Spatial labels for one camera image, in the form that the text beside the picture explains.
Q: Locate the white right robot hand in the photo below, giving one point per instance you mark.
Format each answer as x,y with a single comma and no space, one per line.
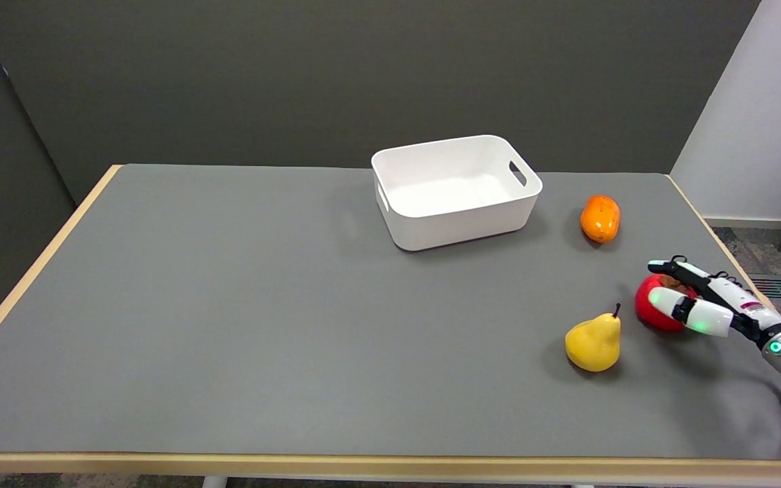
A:
709,305

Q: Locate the orange fruit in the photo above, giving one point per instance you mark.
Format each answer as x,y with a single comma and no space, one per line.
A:
599,217

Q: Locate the yellow pear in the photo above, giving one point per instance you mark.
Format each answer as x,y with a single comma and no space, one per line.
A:
594,344

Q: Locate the white table leg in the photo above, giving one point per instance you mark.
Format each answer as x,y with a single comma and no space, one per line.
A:
214,482

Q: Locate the white plastic basket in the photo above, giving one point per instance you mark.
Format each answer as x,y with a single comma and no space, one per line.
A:
455,193

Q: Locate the grey table mat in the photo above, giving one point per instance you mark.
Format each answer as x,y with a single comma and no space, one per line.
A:
336,312

